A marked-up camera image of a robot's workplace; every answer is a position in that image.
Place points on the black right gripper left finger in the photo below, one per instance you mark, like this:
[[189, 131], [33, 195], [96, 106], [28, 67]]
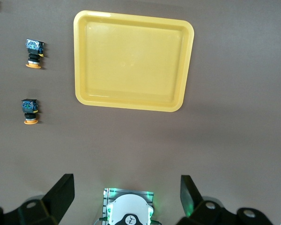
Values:
[[61, 194]]

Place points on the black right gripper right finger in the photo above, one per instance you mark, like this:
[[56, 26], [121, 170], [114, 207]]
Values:
[[192, 199]]

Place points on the yellow push button switch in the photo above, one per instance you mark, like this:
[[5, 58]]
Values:
[[29, 106], [34, 50]]

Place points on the brown table cover sheet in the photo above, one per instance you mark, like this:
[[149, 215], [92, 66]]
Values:
[[224, 140]]

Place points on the yellow plastic tray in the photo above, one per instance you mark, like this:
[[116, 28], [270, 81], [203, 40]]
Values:
[[131, 63]]

